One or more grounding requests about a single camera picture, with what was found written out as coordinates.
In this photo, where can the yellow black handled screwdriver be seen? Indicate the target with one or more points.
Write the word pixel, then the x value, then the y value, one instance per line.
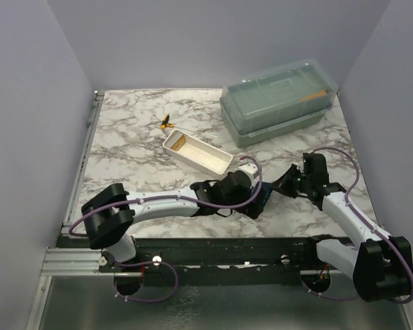
pixel 166 124

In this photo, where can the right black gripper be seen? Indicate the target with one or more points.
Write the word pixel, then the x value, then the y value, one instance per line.
pixel 283 183

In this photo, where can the green bin with clear lid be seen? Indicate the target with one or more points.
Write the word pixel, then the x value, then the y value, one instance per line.
pixel 276 101

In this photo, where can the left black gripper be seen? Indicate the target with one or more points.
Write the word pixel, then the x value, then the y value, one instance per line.
pixel 252 210

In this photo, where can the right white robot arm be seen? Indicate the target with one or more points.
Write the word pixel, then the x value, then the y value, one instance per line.
pixel 379 264

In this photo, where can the left aluminium rail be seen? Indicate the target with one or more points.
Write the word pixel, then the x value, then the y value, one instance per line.
pixel 70 262

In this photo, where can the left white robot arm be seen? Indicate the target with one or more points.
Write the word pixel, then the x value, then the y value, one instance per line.
pixel 109 214

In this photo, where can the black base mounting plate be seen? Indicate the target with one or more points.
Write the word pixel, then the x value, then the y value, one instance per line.
pixel 208 262

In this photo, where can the white rectangular tray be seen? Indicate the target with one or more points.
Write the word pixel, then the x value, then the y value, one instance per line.
pixel 200 155

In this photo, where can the blue card holder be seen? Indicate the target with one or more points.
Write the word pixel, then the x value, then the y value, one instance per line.
pixel 265 193

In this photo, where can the stack of cards in tray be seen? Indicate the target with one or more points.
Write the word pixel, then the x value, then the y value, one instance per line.
pixel 177 141

